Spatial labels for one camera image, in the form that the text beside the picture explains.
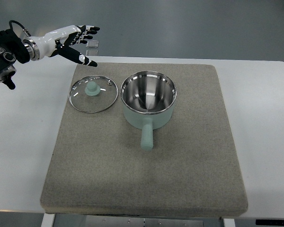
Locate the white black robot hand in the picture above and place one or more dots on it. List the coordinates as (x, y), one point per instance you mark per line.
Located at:
(60, 42)

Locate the glass lid green knob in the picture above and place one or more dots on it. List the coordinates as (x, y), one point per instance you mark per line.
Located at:
(93, 94)

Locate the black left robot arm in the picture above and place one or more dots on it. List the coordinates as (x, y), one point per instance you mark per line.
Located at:
(11, 50)

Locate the lower metal floor plate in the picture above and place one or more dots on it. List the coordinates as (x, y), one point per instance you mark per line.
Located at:
(92, 52)

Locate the mint green saucepan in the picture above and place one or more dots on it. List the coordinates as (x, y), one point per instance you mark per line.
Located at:
(148, 99)

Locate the grey felt mat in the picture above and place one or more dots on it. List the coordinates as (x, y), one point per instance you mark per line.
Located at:
(103, 165)

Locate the black label strip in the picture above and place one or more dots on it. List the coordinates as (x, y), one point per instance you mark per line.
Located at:
(269, 222)

